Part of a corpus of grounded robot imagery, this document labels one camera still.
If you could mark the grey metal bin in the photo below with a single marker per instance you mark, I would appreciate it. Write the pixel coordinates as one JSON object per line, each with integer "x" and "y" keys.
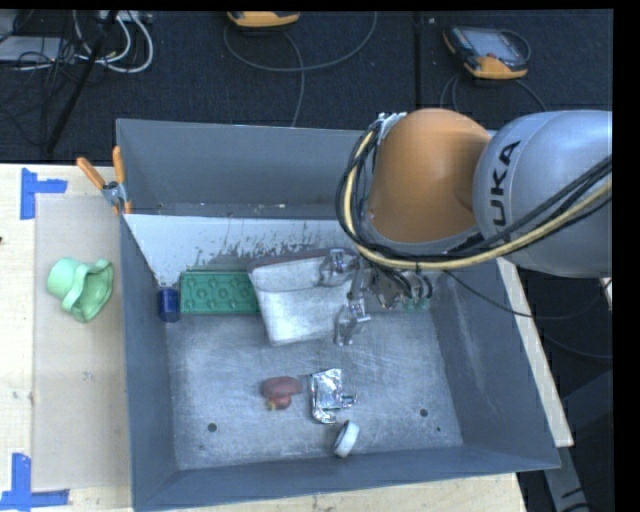
{"x": 400, "y": 380}

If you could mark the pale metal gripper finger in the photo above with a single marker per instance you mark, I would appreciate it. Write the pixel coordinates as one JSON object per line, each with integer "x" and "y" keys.
{"x": 336, "y": 267}
{"x": 350, "y": 320}

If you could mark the white round wheel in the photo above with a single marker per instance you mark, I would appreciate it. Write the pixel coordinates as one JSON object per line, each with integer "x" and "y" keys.
{"x": 346, "y": 439}

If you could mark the dark green flat block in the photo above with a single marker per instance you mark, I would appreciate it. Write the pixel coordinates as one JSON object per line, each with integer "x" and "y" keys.
{"x": 215, "y": 295}

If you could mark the pale green plastic toy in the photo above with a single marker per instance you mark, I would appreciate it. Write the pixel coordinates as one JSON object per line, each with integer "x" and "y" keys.
{"x": 82, "y": 287}

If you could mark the dark blue cylinder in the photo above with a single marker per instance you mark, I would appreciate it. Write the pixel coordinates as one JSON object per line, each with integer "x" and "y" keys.
{"x": 169, "y": 305}

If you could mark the pale grey rectangular box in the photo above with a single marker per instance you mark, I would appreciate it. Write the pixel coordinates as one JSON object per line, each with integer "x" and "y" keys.
{"x": 295, "y": 305}

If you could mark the silver foil packet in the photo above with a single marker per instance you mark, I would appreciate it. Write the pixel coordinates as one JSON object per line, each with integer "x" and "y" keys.
{"x": 327, "y": 395}

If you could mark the pale cardboard board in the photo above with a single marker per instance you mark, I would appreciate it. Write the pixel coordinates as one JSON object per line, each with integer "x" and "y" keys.
{"x": 75, "y": 390}

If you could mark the red toy fruit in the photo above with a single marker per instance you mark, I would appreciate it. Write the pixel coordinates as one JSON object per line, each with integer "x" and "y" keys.
{"x": 281, "y": 391}

